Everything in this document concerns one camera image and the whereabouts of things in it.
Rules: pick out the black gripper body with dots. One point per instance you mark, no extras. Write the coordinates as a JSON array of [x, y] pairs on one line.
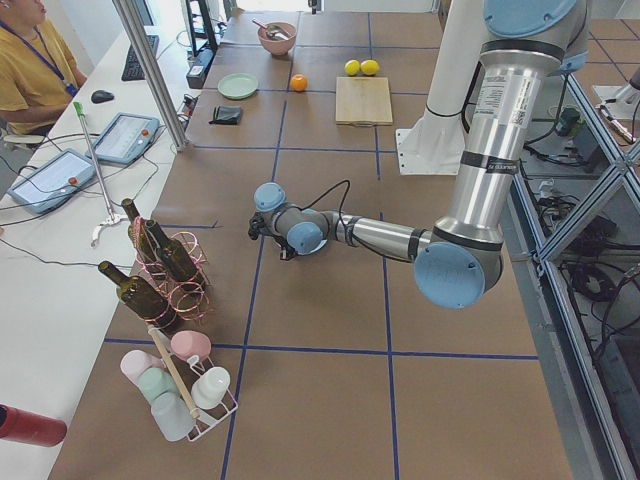
[[285, 248]]

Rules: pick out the orange fruit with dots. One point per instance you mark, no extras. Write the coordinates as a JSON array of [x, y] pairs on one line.
[[298, 83]]

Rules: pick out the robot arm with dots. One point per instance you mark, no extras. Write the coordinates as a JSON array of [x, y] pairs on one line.
[[460, 259]]

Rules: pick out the light green plate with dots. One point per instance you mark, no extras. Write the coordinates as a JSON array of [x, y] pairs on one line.
[[238, 86]]

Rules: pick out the folded grey cloth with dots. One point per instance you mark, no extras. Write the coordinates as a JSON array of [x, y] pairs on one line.
[[226, 115]]

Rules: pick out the far teach pendant tablet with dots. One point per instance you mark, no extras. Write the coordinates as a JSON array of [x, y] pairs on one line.
[[125, 138]]

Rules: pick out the teach pendant tablet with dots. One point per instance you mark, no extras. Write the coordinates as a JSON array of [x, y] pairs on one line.
[[54, 183], [125, 138]]

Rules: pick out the bamboo cutting board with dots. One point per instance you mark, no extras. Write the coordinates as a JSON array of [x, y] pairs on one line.
[[363, 101]]

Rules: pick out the white cup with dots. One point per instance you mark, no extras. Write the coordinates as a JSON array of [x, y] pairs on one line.
[[209, 390]]

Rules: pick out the light pink cup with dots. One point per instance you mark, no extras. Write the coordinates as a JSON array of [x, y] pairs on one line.
[[135, 362]]

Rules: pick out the lower yellow lemon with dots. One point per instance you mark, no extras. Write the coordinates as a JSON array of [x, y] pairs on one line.
[[352, 68]]

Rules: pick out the yellow lemon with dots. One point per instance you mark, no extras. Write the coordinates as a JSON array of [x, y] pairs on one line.
[[369, 67], [352, 68]]

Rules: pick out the mint green cup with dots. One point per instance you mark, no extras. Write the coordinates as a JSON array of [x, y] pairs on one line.
[[154, 382]]

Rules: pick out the pink bowl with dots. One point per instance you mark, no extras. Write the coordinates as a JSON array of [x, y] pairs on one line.
[[282, 42]]

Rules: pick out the metal scoop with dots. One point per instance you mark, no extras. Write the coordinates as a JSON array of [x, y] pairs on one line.
[[272, 31]]

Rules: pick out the upper yellow lemon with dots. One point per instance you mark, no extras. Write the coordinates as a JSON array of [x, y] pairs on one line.
[[369, 67]]

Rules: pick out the black keyboard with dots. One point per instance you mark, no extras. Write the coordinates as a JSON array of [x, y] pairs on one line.
[[133, 70]]

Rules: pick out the black computer mouse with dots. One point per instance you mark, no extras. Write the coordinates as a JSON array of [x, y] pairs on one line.
[[101, 96]]

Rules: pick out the pale grey cup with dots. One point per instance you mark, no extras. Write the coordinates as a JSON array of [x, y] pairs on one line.
[[172, 416]]

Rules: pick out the near teach pendant tablet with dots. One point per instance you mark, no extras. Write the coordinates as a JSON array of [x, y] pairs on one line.
[[54, 183]]

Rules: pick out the person in yellow shirt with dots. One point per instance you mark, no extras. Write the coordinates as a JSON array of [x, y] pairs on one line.
[[39, 73]]

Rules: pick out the red cylinder bottle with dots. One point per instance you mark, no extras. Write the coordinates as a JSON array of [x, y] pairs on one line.
[[22, 426]]

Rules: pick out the copper wire bottle rack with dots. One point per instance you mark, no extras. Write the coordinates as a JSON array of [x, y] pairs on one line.
[[189, 297]]

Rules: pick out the white wire cup rack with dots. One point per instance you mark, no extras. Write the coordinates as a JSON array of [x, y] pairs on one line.
[[190, 371]]

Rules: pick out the wooden rack handle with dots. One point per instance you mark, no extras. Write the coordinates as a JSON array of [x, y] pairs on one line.
[[154, 333]]

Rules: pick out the aluminium frame post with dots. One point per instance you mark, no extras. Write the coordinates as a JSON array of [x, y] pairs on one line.
[[136, 33]]

